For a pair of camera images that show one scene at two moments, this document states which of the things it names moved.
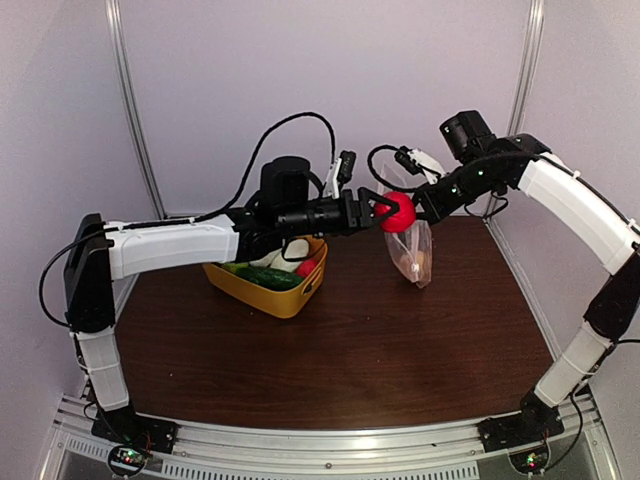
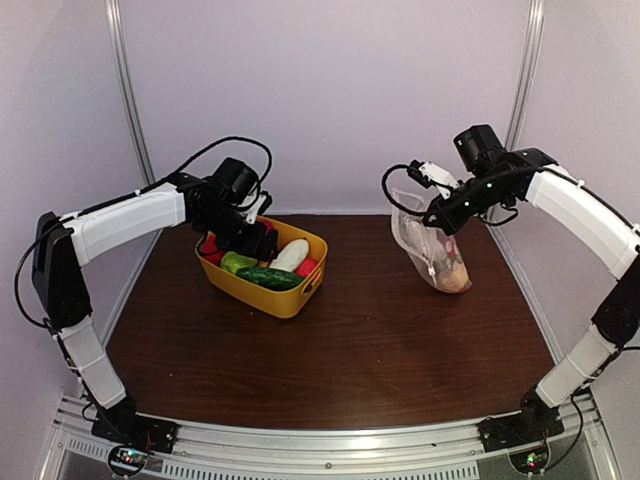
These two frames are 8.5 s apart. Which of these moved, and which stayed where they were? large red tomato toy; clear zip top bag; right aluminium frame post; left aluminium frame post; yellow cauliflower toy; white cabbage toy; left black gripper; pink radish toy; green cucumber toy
Moved: left black gripper; clear zip top bag; white cabbage toy; large red tomato toy; yellow cauliflower toy
Stayed: left aluminium frame post; pink radish toy; right aluminium frame post; green cucumber toy
